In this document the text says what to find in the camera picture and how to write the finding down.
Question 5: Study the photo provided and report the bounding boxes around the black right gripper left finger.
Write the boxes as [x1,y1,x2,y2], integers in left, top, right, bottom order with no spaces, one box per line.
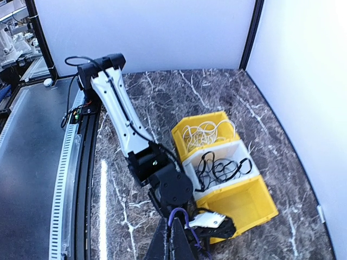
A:
[144,218,170,260]

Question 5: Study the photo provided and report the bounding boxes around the white tape on wall edge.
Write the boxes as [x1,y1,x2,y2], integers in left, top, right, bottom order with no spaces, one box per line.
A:
[317,205,326,223]

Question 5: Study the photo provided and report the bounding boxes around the yellow plastic bin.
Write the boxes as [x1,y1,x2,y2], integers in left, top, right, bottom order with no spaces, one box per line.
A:
[196,175,279,238]
[171,111,240,161]

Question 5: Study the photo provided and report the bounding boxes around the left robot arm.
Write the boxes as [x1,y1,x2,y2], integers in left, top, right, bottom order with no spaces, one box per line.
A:
[65,54,193,218]

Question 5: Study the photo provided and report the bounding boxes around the white plastic bin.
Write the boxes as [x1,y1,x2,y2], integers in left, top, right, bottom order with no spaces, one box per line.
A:
[182,140,260,201]

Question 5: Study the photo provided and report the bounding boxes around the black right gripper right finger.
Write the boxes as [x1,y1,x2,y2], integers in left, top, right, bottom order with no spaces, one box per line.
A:
[169,218,195,260]

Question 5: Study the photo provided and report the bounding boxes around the left yellow plastic bin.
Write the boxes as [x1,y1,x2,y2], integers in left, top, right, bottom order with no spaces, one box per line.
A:
[171,111,240,161]

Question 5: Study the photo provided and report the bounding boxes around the left black frame post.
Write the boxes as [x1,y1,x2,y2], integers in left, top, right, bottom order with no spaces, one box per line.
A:
[239,0,264,70]

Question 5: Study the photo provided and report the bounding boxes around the right yellow plastic bin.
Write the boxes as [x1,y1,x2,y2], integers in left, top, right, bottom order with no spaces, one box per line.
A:
[196,175,279,238]

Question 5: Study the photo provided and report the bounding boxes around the black cable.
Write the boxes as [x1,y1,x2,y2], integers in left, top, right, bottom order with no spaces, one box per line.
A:
[196,151,252,192]

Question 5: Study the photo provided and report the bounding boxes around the black front rail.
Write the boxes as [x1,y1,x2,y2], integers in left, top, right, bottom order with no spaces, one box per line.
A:
[70,103,101,259]

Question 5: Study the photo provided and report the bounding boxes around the white slotted cable duct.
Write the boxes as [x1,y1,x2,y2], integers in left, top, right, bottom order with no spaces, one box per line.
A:
[1,88,81,259]

